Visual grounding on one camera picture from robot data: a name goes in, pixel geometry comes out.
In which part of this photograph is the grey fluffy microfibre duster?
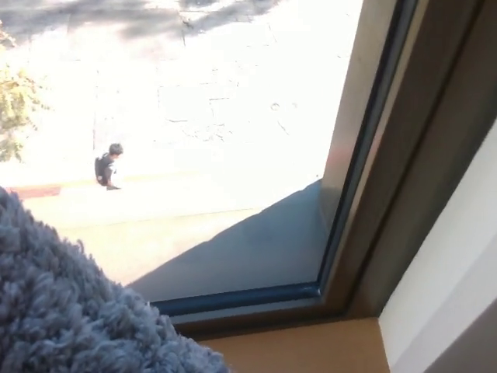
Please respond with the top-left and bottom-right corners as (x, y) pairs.
(0, 185), (230, 373)

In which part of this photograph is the dark window frame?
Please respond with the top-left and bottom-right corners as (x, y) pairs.
(149, 0), (497, 343)

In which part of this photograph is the green street tree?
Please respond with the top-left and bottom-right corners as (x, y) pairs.
(0, 21), (55, 164)

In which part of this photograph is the person with black backpack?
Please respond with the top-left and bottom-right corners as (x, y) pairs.
(94, 142), (124, 191)

